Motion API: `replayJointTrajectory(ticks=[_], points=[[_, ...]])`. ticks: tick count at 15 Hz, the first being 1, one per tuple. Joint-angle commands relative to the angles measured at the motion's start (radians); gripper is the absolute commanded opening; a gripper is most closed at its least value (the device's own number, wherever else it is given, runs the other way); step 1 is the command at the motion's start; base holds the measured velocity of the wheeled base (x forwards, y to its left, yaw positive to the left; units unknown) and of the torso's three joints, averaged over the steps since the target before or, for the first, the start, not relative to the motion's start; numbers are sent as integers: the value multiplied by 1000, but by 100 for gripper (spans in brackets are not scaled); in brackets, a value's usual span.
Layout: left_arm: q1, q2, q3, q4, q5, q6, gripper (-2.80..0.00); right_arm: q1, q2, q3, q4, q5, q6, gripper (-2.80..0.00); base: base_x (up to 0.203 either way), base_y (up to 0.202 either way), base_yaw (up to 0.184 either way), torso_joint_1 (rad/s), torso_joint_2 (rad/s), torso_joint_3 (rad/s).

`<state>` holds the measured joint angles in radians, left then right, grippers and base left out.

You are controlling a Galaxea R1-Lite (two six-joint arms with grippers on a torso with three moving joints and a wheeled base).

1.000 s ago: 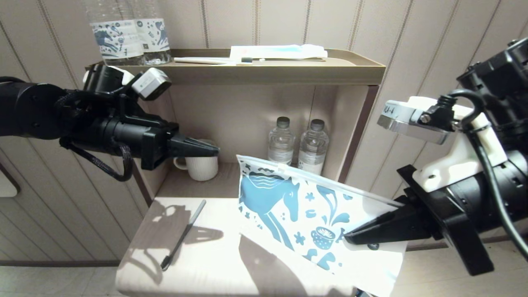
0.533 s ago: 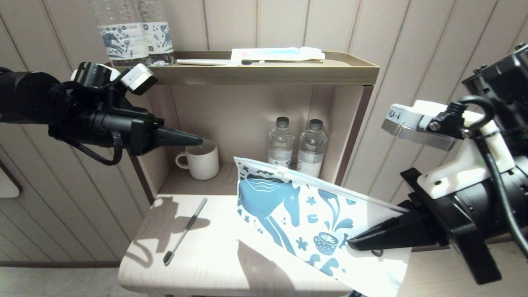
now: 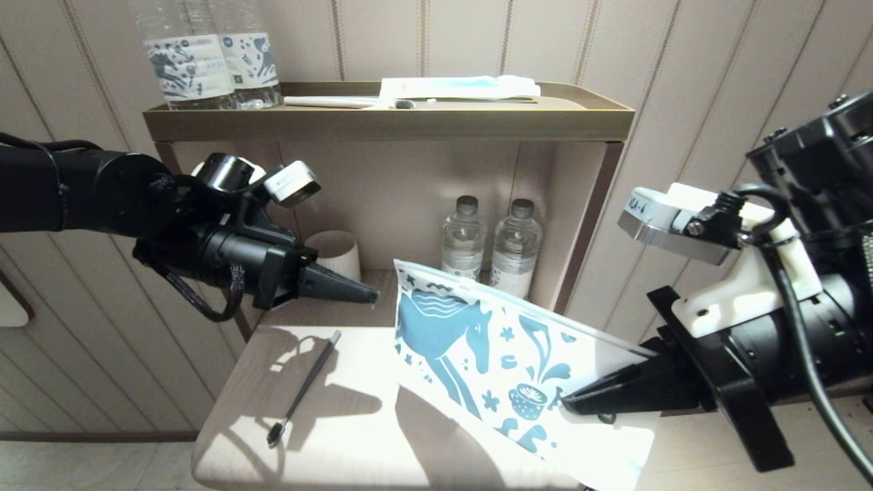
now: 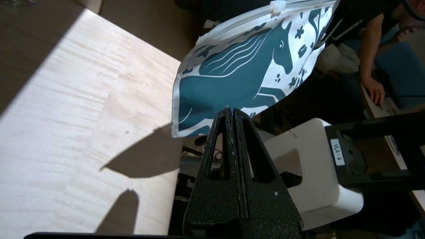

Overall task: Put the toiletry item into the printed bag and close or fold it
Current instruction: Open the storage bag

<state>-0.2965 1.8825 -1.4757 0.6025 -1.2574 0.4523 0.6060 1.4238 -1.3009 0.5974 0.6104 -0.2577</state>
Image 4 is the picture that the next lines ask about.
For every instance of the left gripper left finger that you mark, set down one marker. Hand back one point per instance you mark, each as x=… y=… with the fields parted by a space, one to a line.
x=215 y=205

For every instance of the seated person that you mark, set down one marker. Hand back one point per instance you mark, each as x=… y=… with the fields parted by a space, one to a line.
x=368 y=49

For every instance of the light wooden desk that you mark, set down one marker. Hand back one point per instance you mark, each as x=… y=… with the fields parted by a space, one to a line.
x=378 y=111

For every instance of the white blue horse pouch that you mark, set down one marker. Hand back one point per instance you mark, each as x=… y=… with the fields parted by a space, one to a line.
x=232 y=83

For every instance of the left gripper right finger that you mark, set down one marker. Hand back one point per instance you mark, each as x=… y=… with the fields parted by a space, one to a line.
x=269 y=209

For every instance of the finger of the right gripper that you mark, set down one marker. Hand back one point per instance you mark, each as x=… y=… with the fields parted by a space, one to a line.
x=332 y=26

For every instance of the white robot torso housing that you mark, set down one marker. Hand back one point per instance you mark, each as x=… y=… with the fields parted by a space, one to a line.
x=315 y=192

